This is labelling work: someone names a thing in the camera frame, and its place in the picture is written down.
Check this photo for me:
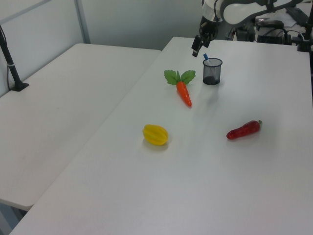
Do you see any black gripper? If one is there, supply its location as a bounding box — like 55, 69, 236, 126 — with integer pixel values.
191, 15, 219, 58

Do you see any blue and white marker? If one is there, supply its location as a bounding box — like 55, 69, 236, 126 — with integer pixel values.
203, 53, 217, 79

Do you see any black mesh pen cup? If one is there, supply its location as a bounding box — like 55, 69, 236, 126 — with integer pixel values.
202, 57, 224, 86

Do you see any orange carrot toy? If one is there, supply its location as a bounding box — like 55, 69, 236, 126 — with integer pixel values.
163, 70, 197, 108

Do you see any black electronic device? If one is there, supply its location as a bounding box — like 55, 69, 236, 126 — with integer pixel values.
255, 33, 293, 45

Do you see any red chili pepper toy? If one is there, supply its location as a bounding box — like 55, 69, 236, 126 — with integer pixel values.
226, 119, 263, 141

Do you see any yellow starfruit toy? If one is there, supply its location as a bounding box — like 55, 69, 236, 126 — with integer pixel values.
142, 124, 169, 147

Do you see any black camera stand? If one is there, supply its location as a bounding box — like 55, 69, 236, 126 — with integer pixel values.
0, 24, 30, 93
296, 13, 313, 52

